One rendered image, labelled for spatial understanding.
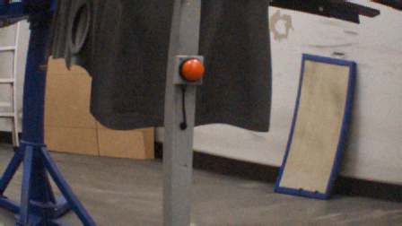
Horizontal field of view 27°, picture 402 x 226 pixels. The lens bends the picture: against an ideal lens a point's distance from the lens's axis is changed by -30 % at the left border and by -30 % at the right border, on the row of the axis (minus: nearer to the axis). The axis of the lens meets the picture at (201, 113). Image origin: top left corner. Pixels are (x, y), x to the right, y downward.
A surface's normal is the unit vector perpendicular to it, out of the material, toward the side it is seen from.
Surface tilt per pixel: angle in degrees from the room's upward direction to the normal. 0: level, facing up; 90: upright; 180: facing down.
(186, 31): 90
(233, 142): 90
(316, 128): 79
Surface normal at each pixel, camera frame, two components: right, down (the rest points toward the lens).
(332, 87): -0.88, -0.19
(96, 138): 0.43, -0.18
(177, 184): 0.44, 0.07
